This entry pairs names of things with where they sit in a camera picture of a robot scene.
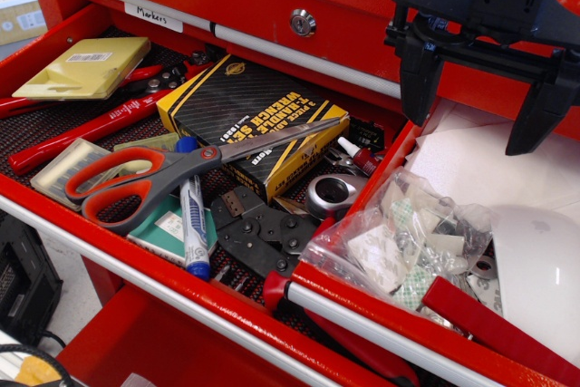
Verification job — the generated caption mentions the red open drawer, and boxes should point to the red open drawer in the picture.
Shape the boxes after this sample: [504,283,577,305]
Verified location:
[1,3,415,386]
[286,108,579,386]

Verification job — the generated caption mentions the white paper sheets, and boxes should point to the white paper sheets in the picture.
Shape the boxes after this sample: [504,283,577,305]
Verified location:
[405,100,579,221]

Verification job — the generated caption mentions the cardboard box background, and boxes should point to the cardboard box background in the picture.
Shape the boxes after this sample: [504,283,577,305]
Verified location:
[0,0,47,45]

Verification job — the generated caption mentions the red flat bar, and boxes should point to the red flat bar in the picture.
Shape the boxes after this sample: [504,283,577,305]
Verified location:
[422,276,579,386]

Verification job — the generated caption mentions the silver metal washer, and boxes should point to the silver metal washer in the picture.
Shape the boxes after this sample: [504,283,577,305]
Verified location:
[471,256,498,280]

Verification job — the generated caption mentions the black yellow tap wrench box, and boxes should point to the black yellow tap wrench box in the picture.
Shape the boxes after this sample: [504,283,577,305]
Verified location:
[157,54,350,201]

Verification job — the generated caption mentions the silver cabinet key lock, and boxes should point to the silver cabinet key lock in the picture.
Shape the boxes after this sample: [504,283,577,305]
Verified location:
[289,8,316,37]

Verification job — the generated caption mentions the red handled pliers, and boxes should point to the red handled pliers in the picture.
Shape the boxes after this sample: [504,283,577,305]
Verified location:
[8,51,211,175]

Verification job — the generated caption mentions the clear bit case left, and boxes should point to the clear bit case left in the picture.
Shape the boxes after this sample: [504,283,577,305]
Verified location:
[31,139,110,211]

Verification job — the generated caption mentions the black cable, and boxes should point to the black cable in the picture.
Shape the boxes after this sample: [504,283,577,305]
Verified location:
[0,330,73,387]

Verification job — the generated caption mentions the red left open drawer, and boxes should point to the red left open drawer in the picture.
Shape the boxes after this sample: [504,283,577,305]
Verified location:
[1,3,415,386]

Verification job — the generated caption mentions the red tool cabinet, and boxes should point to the red tool cabinet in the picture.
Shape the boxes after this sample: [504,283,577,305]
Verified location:
[0,0,580,387]

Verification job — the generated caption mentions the white markers label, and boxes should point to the white markers label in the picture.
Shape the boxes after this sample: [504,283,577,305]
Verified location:
[124,3,183,33]

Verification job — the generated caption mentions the black device on floor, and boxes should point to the black device on floor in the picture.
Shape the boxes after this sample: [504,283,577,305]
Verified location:
[1,212,63,345]

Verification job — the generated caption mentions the silver round tape measure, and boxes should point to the silver round tape measure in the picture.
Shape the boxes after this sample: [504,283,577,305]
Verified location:
[305,174,368,220]

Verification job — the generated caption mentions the red threadlocker bottle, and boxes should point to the red threadlocker bottle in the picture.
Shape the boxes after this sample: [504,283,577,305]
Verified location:
[338,137,381,177]

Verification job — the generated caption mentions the red grey scissors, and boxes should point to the red grey scissors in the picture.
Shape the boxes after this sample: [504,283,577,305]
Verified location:
[64,117,340,236]

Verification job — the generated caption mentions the blue white marker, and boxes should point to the blue white marker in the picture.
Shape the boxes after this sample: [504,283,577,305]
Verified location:
[175,135,212,282]

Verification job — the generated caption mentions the black crimping tool red handles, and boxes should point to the black crimping tool red handles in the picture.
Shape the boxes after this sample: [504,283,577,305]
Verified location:
[210,186,420,386]

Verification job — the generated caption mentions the green white small box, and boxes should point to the green white small box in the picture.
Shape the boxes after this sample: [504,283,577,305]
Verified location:
[126,194,219,268]

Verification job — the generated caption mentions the clear bit case right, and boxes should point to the clear bit case right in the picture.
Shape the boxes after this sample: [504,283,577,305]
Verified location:
[113,132,179,176]

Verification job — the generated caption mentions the white apple mouse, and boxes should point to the white apple mouse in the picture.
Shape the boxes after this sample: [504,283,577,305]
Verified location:
[492,205,579,365]

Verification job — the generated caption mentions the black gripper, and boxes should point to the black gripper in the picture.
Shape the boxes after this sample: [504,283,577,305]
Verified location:
[385,0,579,156]

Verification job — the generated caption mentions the yellow plastic case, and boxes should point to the yellow plastic case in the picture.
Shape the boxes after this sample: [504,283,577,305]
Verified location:
[12,37,151,101]

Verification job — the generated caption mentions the red right open drawer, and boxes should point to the red right open drawer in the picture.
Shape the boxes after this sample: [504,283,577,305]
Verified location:
[286,108,579,386]

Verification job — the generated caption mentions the clear bit case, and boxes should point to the clear bit case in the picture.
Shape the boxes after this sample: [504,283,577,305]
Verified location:
[113,132,179,176]
[31,139,110,211]

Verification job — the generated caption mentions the plastic bag of adhesive mounts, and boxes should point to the plastic bag of adhesive mounts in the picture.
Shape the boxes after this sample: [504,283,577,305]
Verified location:
[300,168,492,311]

